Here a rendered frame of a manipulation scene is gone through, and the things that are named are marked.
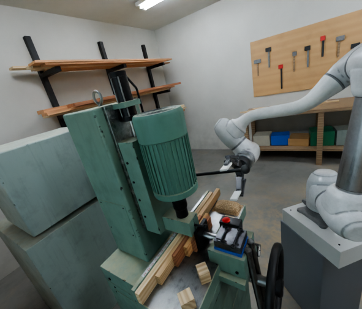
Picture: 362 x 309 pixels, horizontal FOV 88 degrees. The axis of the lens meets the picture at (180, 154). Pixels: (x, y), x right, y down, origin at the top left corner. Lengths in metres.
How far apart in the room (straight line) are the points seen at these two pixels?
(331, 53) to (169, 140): 3.39
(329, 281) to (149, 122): 1.27
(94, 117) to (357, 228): 1.06
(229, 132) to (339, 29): 2.99
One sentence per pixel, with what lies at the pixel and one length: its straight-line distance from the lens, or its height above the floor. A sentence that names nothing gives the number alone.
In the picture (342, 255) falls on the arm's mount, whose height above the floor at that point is 0.68.
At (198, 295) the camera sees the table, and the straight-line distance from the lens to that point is 0.76.
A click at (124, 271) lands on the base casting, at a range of 1.05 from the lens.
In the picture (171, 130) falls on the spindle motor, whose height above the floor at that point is 1.41.
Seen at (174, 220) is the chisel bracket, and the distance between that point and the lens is 0.82.
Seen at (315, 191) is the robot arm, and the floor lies 0.90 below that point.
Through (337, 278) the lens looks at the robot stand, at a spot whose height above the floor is 0.39.
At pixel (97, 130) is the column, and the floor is 1.45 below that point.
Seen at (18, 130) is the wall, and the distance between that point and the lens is 2.83.
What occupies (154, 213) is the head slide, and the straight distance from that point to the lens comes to 0.81.
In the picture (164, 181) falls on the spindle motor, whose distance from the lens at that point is 0.65.
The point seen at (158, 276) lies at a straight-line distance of 0.78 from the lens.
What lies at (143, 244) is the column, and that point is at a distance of 0.96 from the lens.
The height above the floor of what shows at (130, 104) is 1.51.
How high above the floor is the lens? 1.53
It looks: 20 degrees down
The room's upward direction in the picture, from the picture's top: 13 degrees counter-clockwise
